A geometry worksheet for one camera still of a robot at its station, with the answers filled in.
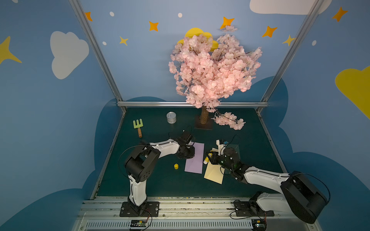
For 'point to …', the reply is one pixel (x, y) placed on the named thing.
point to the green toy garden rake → (138, 125)
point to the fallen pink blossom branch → (228, 118)
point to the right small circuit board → (258, 224)
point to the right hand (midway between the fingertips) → (209, 151)
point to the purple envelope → (194, 164)
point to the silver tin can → (171, 117)
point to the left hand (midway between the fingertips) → (194, 154)
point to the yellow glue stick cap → (176, 166)
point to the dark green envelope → (236, 147)
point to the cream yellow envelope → (214, 172)
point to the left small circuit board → (138, 223)
